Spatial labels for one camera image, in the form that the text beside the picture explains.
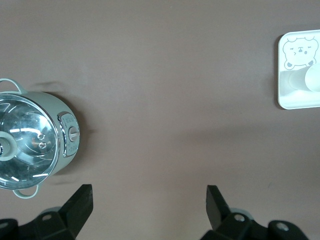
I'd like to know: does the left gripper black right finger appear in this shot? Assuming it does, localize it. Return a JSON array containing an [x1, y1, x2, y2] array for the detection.
[[203, 185, 266, 240]]

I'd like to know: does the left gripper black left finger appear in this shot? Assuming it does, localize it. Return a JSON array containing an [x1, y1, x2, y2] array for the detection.
[[34, 184, 94, 240]]

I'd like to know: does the white plastic cup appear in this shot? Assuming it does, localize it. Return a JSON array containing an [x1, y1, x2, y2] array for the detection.
[[288, 64, 320, 93]]

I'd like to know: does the beige tray with bear print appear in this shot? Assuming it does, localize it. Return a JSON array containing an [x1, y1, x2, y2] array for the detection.
[[277, 29, 320, 110]]

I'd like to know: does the glass pot lid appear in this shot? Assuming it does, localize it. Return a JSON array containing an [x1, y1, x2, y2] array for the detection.
[[0, 92, 61, 191]]

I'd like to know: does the green electric cooking pot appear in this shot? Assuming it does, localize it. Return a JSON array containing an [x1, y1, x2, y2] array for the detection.
[[0, 78, 81, 200]]

